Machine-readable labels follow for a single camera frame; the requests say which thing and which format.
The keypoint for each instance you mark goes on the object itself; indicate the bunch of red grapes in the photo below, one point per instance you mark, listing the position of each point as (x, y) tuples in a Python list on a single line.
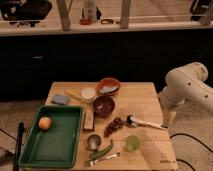
[(113, 126)]

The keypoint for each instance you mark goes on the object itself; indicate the small metal cup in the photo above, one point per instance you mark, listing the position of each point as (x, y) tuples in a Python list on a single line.
[(94, 142)]

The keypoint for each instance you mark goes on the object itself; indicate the green plastic tray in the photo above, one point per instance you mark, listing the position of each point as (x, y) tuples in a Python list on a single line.
[(57, 146)]

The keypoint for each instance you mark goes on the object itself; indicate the wooden table leg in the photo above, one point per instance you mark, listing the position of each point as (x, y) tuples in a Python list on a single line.
[(125, 12), (63, 13)]

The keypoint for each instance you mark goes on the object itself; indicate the white bottle on floor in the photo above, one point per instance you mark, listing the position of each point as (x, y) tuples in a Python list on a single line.
[(90, 10)]

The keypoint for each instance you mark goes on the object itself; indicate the black pole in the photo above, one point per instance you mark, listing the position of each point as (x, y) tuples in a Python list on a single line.
[(18, 146)]

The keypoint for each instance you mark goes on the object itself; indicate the black office chair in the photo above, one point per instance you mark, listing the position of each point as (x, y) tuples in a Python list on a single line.
[(30, 12)]

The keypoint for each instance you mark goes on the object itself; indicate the orange bowl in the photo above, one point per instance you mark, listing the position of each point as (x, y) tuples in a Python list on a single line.
[(108, 86)]

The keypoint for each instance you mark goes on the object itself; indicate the orange fruit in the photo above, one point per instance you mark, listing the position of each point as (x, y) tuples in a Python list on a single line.
[(45, 123)]

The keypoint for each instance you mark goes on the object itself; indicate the wooden table leg left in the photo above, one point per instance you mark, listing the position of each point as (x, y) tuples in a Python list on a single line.
[(63, 13)]

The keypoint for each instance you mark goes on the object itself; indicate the wooden block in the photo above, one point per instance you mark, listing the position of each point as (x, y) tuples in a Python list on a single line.
[(88, 124)]

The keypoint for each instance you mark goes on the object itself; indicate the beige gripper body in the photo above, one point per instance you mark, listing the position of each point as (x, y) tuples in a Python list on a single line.
[(168, 117)]

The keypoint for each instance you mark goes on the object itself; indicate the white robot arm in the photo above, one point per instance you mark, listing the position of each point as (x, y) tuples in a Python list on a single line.
[(185, 82)]

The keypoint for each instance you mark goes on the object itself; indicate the dark brown bowl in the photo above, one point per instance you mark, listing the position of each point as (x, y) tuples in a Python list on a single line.
[(103, 106)]

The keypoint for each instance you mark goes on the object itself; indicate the blue sponge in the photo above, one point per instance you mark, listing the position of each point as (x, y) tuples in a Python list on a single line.
[(60, 99)]

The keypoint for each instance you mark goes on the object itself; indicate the green plastic cup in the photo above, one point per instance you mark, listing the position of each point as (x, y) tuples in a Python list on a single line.
[(132, 143)]

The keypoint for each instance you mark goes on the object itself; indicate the wooden table leg right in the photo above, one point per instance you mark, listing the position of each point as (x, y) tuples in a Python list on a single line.
[(125, 12)]

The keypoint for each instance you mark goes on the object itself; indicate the green chili pepper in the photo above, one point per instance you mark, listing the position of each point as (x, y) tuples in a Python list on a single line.
[(98, 154)]

